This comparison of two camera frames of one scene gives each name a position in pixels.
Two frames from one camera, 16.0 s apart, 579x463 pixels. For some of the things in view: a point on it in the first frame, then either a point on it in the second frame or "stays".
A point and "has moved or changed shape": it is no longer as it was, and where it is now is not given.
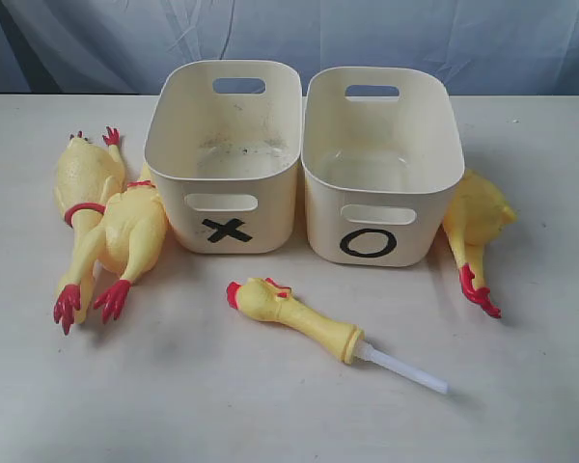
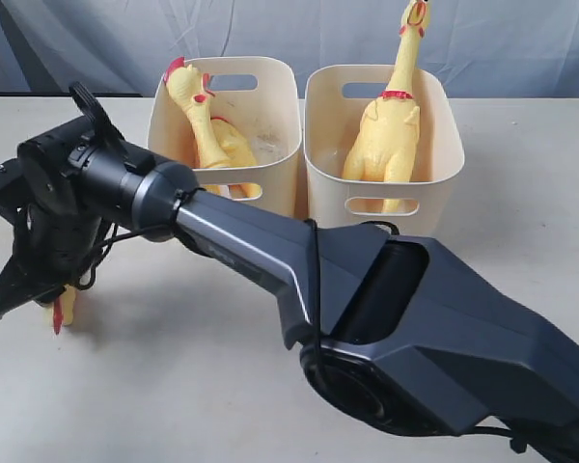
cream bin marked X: (223, 138) stays
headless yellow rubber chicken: (87, 174) has moved or changed shape
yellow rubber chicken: (132, 239) to (222, 144)
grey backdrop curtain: (132, 47) stays
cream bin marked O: (382, 161) stays
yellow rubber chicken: (477, 210) to (383, 145)
